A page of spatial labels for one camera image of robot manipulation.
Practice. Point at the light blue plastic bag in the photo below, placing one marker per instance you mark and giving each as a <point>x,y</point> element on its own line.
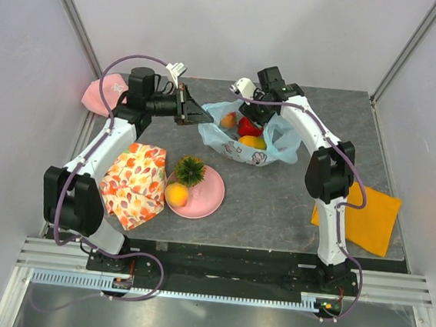
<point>282,141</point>

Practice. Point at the fake peach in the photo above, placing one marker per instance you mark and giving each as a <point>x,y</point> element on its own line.
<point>229,121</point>
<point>176,194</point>

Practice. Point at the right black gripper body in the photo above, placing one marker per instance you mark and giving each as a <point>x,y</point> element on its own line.
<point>257,113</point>

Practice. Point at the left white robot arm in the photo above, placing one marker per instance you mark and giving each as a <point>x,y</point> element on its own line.
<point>72,200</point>

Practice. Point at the fake mango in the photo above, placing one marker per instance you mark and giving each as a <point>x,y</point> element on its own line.
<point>253,142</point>

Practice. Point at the orange folded cloth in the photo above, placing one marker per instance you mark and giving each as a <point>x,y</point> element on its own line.
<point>371,227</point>

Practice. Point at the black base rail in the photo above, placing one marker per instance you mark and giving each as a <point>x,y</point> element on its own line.
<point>295,272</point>

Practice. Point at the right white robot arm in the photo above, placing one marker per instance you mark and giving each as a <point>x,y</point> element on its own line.
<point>329,175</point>

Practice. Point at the fake red pepper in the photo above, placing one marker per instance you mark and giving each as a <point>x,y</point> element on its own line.
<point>245,128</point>

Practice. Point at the floral patterned cloth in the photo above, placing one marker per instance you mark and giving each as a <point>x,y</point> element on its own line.
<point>133,188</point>

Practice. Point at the pink cap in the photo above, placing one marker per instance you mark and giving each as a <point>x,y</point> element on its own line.
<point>112,88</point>

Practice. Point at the pink plate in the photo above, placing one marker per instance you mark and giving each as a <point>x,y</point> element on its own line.
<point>204,198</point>

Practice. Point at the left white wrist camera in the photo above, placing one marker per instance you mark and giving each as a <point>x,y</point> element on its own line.
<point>176,70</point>

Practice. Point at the fake pineapple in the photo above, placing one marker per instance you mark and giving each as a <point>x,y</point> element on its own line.
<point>190,171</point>

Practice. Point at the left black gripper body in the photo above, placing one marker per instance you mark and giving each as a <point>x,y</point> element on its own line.
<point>173,105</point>

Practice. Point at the slotted cable duct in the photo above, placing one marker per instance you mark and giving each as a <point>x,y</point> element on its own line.
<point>105,283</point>

